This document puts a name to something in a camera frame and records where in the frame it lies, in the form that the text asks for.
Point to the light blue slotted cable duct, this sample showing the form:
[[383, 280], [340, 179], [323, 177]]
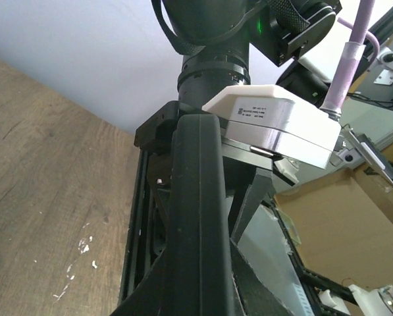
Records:
[[305, 305]]

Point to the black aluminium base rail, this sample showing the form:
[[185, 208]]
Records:
[[146, 230]]

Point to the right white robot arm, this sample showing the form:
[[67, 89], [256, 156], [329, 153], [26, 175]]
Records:
[[214, 37]]

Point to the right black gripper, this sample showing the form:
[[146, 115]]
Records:
[[155, 136]]

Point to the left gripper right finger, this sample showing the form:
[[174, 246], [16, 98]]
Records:
[[251, 297]]

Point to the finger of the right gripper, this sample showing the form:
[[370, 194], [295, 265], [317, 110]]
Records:
[[248, 196]]

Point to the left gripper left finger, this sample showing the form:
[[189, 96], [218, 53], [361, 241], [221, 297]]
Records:
[[153, 296]]

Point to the clear acrylic front sheet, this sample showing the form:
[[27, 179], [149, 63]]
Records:
[[267, 250]]

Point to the black phone case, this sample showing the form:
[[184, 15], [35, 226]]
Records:
[[198, 273]]

